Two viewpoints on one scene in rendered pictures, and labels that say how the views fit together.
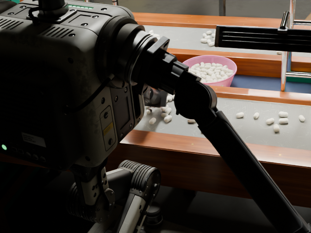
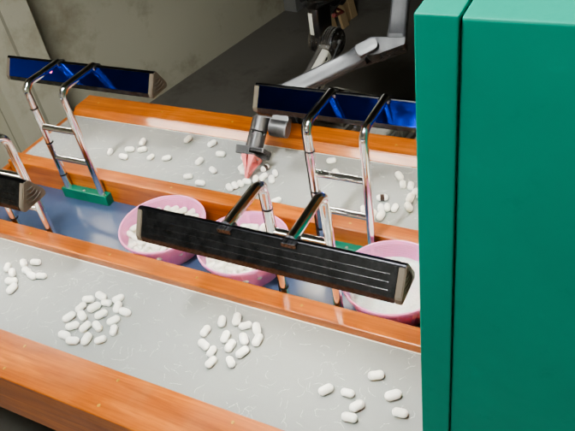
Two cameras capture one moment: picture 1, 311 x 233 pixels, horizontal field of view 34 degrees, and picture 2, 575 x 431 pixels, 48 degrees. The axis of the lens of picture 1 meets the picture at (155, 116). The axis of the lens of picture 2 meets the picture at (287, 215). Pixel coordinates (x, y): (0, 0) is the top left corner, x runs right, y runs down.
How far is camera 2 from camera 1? 3.51 m
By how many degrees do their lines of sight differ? 107
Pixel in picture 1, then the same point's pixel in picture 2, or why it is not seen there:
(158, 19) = (175, 408)
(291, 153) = (151, 113)
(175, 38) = (168, 339)
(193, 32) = (125, 357)
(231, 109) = (169, 170)
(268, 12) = not seen: outside the picture
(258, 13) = not seen: outside the picture
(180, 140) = (242, 126)
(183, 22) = (129, 379)
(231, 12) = not seen: outside the picture
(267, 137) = (157, 138)
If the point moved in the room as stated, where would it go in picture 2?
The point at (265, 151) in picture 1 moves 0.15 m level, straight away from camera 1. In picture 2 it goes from (171, 114) to (152, 136)
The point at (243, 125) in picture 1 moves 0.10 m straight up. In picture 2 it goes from (170, 150) to (163, 126)
